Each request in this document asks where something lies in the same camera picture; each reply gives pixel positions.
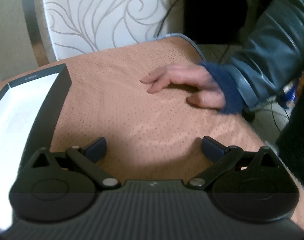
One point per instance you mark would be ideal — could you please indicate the chrome trim strip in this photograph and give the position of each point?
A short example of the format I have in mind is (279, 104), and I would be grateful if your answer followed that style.
(29, 17)

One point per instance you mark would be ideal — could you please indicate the another person's forearm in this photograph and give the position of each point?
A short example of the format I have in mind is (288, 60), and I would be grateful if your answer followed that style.
(267, 55)

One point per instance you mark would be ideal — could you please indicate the white swirl-patterned panel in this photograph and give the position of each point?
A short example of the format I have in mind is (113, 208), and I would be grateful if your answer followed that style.
(104, 12)

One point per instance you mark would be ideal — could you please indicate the peach perforated tablecloth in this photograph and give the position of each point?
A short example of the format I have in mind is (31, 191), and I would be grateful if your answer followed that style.
(142, 105)

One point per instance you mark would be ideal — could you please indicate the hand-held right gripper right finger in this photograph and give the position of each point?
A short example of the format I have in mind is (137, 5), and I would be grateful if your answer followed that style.
(212, 148)

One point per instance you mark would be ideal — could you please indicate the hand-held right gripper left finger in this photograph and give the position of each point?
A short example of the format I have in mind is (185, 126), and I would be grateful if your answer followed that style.
(96, 148)

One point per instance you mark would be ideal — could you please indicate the black box with white inside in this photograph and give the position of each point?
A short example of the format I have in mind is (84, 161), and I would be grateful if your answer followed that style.
(21, 110)

